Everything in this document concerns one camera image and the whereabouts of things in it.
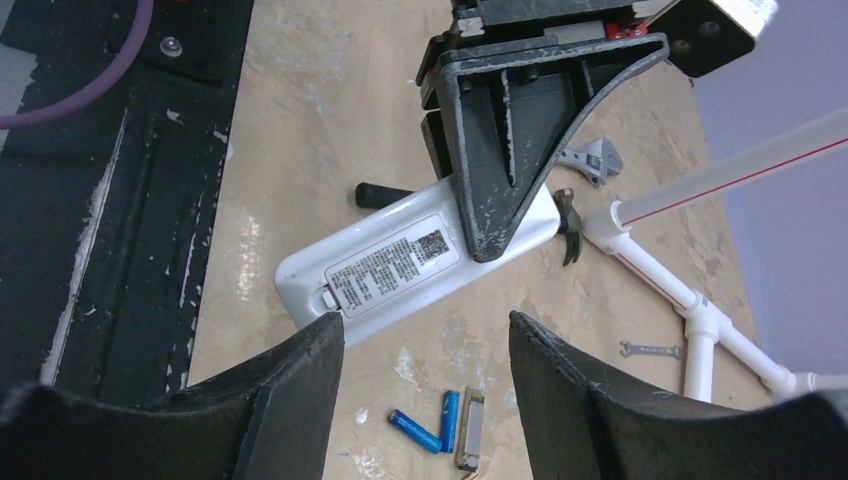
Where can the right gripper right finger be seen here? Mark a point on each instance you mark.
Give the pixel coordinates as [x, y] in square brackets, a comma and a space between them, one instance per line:
[585, 419]

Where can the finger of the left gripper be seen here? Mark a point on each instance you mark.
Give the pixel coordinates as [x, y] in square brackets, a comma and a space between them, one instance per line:
[433, 133]

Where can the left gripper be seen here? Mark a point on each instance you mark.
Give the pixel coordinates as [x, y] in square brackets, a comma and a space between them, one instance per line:
[508, 108]

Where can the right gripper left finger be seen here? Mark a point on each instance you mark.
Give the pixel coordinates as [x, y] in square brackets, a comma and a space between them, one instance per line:
[266, 418]

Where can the white remote control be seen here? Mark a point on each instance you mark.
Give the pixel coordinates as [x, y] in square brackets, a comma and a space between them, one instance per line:
[397, 261]

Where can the red adjustable wrench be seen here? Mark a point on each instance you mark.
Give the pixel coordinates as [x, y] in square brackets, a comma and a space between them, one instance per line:
[597, 161]

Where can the small silver spanner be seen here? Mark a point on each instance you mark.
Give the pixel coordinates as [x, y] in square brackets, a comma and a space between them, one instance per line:
[628, 349]

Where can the blue battery lower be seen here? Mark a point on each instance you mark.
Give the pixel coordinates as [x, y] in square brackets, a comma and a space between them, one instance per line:
[449, 419]

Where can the blue battery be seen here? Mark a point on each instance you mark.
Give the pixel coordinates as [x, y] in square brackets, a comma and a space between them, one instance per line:
[449, 419]
[416, 432]

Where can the blue battery upper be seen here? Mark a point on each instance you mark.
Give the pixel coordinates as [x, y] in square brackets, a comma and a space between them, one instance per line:
[416, 432]

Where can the black handled hammer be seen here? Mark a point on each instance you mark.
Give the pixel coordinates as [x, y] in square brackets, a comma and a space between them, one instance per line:
[373, 196]

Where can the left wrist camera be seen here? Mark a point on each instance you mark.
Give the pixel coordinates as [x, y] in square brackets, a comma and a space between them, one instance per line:
[752, 16]

